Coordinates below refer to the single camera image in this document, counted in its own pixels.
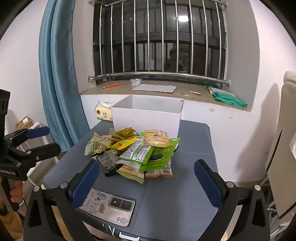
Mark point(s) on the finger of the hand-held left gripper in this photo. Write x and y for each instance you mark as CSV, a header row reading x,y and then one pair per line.
x,y
38,132
49,150

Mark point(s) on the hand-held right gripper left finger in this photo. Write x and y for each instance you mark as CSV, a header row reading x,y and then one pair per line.
x,y
85,185

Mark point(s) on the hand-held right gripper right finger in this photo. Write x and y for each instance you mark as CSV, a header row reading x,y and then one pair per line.
x,y
208,185

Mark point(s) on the small black packet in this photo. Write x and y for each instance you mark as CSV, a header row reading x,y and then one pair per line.
x,y
112,172

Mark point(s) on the silver snack packet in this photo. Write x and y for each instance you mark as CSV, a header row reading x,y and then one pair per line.
x,y
106,160

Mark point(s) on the olive snack packet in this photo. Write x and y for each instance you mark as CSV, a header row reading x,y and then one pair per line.
x,y
96,143

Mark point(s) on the cream snack bag green edge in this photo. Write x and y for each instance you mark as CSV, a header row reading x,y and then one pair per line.
x,y
130,173

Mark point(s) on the large green snack packet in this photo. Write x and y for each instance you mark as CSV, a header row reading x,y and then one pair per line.
x,y
161,156

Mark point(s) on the green white striped snack packet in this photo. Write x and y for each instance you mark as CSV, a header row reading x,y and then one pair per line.
x,y
137,151

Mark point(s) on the yellow green snack packet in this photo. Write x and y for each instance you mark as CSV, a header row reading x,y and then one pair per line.
x,y
123,132

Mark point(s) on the clear packet of round cakes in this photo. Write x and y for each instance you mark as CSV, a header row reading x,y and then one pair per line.
x,y
155,138

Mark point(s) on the white cardboard box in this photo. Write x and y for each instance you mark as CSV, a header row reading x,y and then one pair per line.
x,y
145,120

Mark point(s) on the person's left hand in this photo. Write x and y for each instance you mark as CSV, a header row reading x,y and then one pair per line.
x,y
16,193

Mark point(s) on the white side shelf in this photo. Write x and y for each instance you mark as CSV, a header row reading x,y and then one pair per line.
x,y
36,125

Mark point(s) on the small cardboard box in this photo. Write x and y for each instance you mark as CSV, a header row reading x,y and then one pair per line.
x,y
24,122

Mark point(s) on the phone with cartoon case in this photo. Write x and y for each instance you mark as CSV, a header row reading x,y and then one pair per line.
x,y
106,207

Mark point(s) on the blue curtain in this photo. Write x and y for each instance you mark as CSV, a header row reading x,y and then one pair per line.
x,y
60,81

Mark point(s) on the tissue pack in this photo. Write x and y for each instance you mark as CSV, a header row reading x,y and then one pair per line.
x,y
104,113

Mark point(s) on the green plastic packet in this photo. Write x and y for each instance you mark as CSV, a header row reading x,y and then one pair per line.
x,y
227,97

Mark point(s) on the white chair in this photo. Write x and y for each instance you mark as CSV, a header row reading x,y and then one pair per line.
x,y
286,139

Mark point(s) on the small wooden stick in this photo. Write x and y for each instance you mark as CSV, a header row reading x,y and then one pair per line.
x,y
195,92

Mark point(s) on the tape roll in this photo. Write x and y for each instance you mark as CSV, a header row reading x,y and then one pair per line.
x,y
135,81

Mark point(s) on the grey cardboard sheet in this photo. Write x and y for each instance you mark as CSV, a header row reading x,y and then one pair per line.
x,y
153,88

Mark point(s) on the metal window grille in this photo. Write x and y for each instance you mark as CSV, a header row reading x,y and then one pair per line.
x,y
148,74

